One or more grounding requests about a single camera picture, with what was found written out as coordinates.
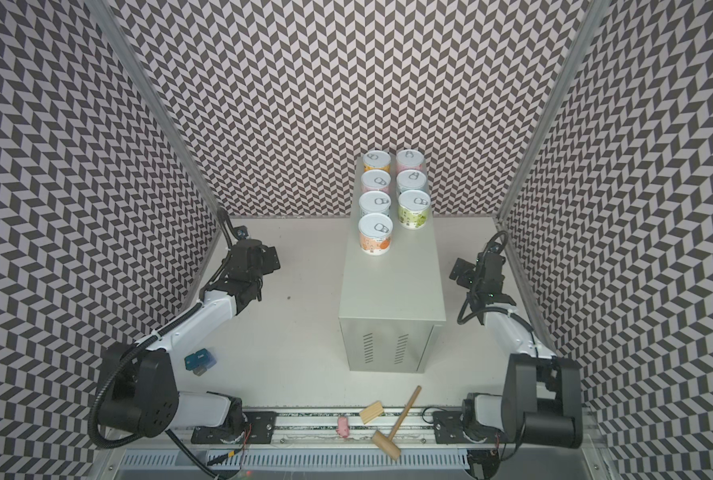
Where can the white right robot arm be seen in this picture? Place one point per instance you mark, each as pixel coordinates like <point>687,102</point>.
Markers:
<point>541,403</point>

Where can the pink labelled can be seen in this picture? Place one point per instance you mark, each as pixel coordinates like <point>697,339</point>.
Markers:
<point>410,159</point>

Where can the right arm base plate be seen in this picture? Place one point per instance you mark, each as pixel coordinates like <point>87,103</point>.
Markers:
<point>455,427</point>

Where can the orange labelled can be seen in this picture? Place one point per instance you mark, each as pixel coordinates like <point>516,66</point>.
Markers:
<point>375,233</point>

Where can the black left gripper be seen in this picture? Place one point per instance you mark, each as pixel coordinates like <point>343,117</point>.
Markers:
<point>269,260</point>

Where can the yellow labelled can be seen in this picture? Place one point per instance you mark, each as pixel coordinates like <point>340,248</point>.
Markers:
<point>377,160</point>

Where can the blue toy block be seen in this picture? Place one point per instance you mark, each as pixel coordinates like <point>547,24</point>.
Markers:
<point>199,362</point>

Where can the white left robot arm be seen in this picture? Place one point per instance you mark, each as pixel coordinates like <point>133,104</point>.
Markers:
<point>137,395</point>

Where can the green labelled front can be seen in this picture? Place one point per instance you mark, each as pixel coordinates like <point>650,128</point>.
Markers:
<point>414,209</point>

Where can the wooden mallet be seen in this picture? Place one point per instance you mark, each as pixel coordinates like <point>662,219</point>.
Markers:
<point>386,442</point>

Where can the pink eraser block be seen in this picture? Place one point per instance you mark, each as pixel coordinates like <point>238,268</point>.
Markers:
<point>343,427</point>

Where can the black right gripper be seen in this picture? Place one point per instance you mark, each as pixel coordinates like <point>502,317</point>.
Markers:
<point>474,274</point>

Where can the aluminium front rail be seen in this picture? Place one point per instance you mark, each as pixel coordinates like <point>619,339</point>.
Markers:
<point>332,429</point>

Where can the pink can sideways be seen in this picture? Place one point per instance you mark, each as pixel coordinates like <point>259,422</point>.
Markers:
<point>376,180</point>

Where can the white metal cabinet counter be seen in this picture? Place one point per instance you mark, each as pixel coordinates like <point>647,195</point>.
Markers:
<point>392,308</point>

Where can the small wooden block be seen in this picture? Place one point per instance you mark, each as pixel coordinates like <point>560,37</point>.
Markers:
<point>372,412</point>

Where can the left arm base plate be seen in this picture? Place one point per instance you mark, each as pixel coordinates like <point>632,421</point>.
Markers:
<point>254,426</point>

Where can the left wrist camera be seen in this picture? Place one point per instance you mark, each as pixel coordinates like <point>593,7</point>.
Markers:
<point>240,232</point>

